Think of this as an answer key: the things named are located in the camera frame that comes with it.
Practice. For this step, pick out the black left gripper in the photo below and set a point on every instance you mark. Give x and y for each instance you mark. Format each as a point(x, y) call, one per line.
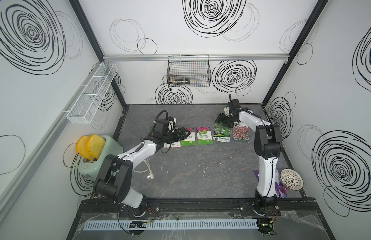
point(177, 135)

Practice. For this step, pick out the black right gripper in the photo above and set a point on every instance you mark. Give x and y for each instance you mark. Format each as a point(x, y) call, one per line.
point(222, 118)

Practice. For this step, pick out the green vegetable seed packet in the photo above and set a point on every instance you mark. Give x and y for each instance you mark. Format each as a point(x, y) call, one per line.
point(222, 133)

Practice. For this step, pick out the red flower seed packet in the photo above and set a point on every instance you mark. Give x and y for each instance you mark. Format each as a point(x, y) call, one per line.
point(240, 132)

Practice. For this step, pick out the marigold seed packet orange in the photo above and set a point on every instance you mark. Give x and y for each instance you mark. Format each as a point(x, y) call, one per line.
point(173, 145)

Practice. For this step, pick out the impatiens seed packet green white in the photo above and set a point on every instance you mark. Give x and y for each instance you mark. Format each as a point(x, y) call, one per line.
point(190, 140)

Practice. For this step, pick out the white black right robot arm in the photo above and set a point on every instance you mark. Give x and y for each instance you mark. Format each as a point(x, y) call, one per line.
point(267, 145)

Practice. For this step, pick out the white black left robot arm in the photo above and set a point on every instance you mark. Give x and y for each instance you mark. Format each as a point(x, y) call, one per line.
point(113, 180)

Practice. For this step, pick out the purple seed packet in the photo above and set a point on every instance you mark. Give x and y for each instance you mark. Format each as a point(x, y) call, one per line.
point(281, 190)

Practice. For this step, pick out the small item in basket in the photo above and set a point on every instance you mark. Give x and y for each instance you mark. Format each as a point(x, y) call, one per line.
point(181, 81)

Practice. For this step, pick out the yellow toast slice front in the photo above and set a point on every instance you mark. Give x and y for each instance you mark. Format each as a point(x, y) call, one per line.
point(95, 145)

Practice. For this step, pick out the yellow toast slice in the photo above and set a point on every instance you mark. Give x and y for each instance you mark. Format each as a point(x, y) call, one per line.
point(95, 145)
point(81, 147)

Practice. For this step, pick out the mint green toaster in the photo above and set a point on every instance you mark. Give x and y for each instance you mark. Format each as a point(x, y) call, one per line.
point(91, 168)

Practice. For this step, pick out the yellow toast slice back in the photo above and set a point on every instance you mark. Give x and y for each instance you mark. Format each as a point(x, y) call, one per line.
point(81, 147)

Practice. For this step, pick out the white plastic strainer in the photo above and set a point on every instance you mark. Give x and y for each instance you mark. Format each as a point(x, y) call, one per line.
point(291, 179)

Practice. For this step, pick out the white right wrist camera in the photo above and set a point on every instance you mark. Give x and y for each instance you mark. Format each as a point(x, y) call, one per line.
point(227, 111)

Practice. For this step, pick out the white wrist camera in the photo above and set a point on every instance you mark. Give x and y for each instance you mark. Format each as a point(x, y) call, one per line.
point(227, 111)
point(171, 124)

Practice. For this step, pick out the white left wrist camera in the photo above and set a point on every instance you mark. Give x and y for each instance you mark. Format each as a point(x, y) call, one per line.
point(171, 124)

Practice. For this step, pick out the black wire wall basket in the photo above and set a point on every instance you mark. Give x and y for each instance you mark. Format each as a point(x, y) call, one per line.
point(199, 72)

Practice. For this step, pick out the white wire wall shelf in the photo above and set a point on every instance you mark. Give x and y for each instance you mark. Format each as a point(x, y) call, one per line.
point(95, 96)

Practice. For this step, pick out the aluminium wall rail back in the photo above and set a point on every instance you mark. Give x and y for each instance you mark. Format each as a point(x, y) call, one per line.
point(196, 57)

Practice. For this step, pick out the white slotted cable duct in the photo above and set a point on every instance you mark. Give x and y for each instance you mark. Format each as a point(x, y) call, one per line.
point(212, 224)

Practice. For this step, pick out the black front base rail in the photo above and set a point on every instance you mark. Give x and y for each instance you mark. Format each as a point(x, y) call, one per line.
point(159, 206)

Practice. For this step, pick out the black corner frame post left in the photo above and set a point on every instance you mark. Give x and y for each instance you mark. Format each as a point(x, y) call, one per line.
point(79, 12)

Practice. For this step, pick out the black corner frame post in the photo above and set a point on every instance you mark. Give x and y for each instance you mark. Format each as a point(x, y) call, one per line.
point(312, 19)
point(79, 12)

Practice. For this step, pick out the black corner frame post right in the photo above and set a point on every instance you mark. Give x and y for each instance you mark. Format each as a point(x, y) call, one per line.
point(312, 19)

